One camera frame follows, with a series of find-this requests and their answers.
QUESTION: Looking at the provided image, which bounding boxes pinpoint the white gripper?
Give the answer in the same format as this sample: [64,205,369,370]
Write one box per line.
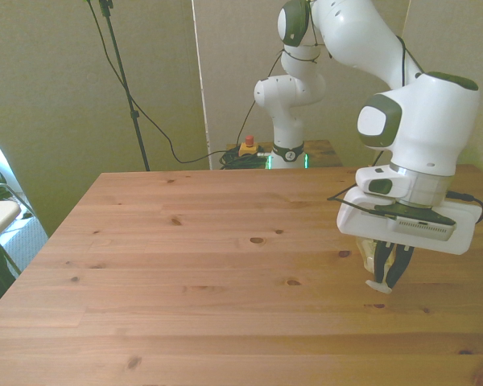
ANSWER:
[336,187,480,290]

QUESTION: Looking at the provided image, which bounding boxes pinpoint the clear sanitizer pump bottle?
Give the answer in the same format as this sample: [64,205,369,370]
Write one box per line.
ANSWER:
[355,236,400,294]

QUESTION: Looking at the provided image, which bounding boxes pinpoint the black tripod stand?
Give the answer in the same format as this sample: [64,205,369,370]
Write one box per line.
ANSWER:
[98,0,151,172]

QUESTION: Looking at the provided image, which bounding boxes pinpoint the yellow emergency stop button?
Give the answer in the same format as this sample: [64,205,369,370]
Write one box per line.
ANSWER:
[238,135,260,158]

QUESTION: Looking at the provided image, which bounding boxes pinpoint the beige partition panel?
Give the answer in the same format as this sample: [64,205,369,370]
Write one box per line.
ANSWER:
[190,0,412,170]

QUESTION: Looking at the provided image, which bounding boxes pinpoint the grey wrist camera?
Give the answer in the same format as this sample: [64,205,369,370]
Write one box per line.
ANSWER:
[370,201,457,243]

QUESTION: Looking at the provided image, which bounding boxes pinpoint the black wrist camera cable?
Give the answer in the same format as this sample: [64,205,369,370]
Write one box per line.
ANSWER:
[326,185,390,219]

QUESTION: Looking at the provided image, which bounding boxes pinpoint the black gripper plug cable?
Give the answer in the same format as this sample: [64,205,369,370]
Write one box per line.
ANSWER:
[445,191,483,224]

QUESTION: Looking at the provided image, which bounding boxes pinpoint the coiled black cable bundle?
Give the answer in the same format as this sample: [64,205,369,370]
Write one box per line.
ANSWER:
[218,148,273,170]

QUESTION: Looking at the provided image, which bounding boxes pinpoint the black cable on tripod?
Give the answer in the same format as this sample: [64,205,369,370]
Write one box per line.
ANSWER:
[84,0,226,164]

